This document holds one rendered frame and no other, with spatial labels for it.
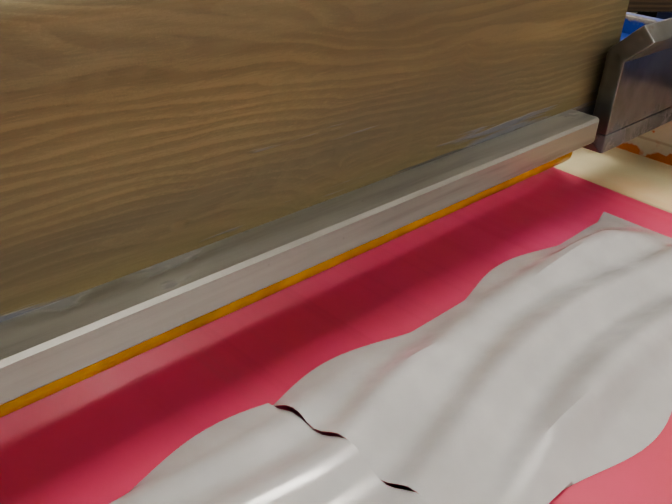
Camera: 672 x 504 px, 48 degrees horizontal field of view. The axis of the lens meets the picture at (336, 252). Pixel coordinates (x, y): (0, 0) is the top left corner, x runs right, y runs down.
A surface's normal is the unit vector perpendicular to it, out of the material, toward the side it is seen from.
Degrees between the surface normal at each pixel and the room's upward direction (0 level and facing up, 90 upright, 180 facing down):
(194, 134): 90
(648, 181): 0
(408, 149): 90
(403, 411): 34
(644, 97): 90
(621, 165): 0
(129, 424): 0
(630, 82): 90
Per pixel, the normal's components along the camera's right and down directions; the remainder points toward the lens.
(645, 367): 0.47, -0.47
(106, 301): 0.06, -0.87
